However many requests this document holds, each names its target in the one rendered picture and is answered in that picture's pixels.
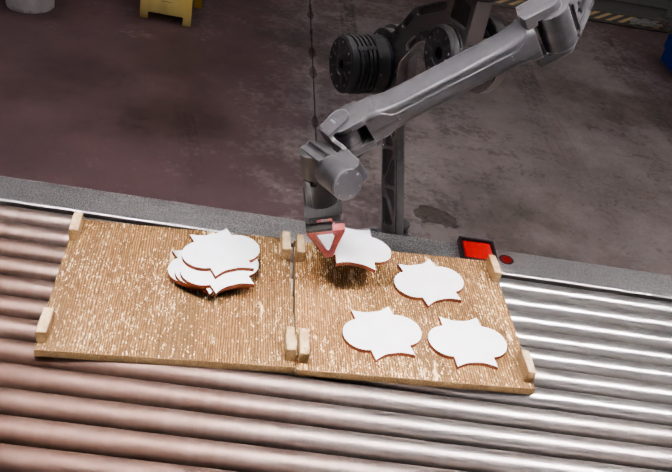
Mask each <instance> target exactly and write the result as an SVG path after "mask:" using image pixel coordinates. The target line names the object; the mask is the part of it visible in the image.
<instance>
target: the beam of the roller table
mask: <svg viewBox="0 0 672 472"><path fill-rule="evenodd" d="M0 205H6V206H13V207H20V208H27V209H33V210H40V211H47V212H54V213H61V214H68V215H73V214H74V212H83V215H84V217H88V218H95V219H102V220H109V221H116V222H123V223H130V224H136V225H145V226H156V227H167V228H178V229H189V230H199V231H210V232H221V231H223V230H224V229H226V228H227V229H228V231H229V232H230V233H232V234H243V235H253V236H264V237H275V238H281V234H282V231H289V232H290V239H291V247H293V242H294V241H296V235H297V234H301V235H304V238H305V242H311V243H313V242H312V240H311V239H310V238H309V237H308V236H307V234H306V226H305V221H301V220H295V219H288V218H281V217H274V216H268V215H261V214H254V213H248V212H241V211H234V210H227V209H221V208H214V207H207V206H201V205H194V204H187V203H180V202H174V201H167V200H160V199H154V198H147V197H140V196H133V195H127V194H120V193H113V192H107V191H100V190H93V189H86V188H80V187H73V186H66V185H60V184H53V183H46V182H39V181H33V180H26V179H19V178H12V177H6V176H0ZM370 234H371V237H373V238H376V239H378V240H380V241H382V242H384V243H385V244H386V245H387V246H388V247H389V248H390V250H391V251H397V252H406V253H416V254H425V255H435V256H444V257H454V258H460V255H459V250H458V245H457V244H456V243H449V242H442V241H436V240H429V239H422V238H416V237H409V236H402V235H395V234H389V233H382V232H375V231H370ZM495 250H496V249H495ZM496 254H497V258H498V262H499V265H500V267H501V269H502V275H501V278H507V279H514V280H521V281H528V282H534V283H541V284H548V285H555V286H562V287H569V288H576V289H582V290H589V291H596V292H603V293H610V294H617V295H624V296H630V297H637V298H644V299H651V300H658V301H665V302H672V276H671V275H664V274H657V273H651V272H644V271H637V270H630V269H624V268H617V267H610V266H604V265H597V264H590V263H583V262H577V261H570V260H563V259H557V258H550V257H543V256H536V255H530V254H523V253H516V252H510V251H503V250H496ZM500 255H507V256H510V257H511V258H512V259H513V260H514V262H513V264H504V263H502V262H501V261H500V260H499V256H500Z"/></svg>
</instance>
